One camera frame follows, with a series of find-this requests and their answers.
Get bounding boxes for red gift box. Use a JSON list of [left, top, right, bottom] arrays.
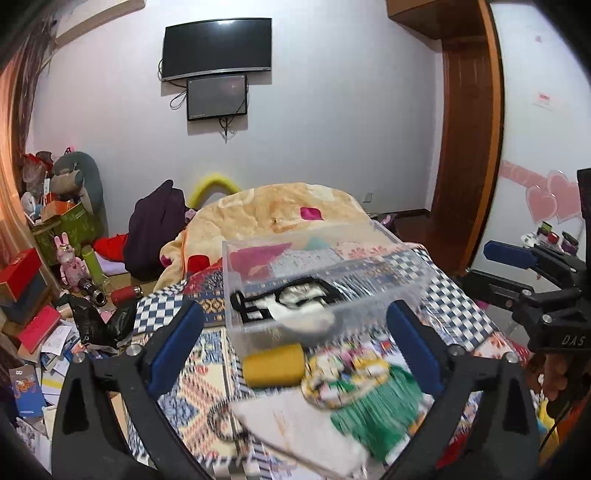
[[0, 248, 41, 303]]

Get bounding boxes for black plastic bag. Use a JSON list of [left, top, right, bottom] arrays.
[[57, 294, 138, 349]]

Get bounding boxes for pink rabbit figurine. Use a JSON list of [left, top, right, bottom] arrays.
[[54, 232, 90, 291]]

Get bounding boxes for red cloth on floor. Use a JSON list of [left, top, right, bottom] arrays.
[[93, 234, 128, 262]]

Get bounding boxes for red cylinder bottle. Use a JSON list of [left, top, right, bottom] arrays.
[[110, 285, 143, 307]]

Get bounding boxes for yellow sponge block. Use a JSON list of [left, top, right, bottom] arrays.
[[242, 344, 305, 389]]

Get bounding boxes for dark purple jacket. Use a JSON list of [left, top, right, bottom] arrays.
[[123, 179, 188, 282]]

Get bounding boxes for floral patterned scrunchie cloth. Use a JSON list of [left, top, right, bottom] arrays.
[[301, 344, 390, 410]]

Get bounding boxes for white embroidered cloth bag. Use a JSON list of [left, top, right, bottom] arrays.
[[230, 389, 370, 478]]

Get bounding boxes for beige floral blanket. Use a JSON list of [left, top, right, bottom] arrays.
[[154, 182, 370, 290]]

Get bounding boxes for clear plastic storage box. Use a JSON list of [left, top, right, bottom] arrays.
[[222, 221, 435, 358]]

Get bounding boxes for large wall television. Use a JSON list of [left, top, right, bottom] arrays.
[[160, 18, 273, 81]]

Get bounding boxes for green bottle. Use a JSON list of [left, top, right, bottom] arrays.
[[81, 245, 105, 287]]

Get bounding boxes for small wall monitor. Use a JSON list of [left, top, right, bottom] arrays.
[[186, 74, 249, 121]]

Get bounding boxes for green cardboard box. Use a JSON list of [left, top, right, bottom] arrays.
[[32, 203, 103, 266]]

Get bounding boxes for patterned patchwork tablecloth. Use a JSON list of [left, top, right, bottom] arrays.
[[121, 248, 528, 480]]

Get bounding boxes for grey plush toy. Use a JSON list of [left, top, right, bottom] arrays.
[[49, 151, 103, 215]]

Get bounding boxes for black white braided cord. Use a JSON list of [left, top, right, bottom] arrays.
[[206, 399, 250, 445]]

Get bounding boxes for green knitted cloth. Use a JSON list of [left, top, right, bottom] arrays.
[[331, 365, 424, 462]]

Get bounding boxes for yellow fuzzy hoop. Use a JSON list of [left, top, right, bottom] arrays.
[[187, 172, 242, 210]]

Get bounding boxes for orange striped curtain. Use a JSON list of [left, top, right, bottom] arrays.
[[1, 24, 52, 267]]

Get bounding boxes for wooden door frame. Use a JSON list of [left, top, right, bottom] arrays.
[[432, 1, 504, 275]]

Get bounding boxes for wooden upper cabinet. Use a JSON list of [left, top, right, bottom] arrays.
[[386, 0, 485, 40]]

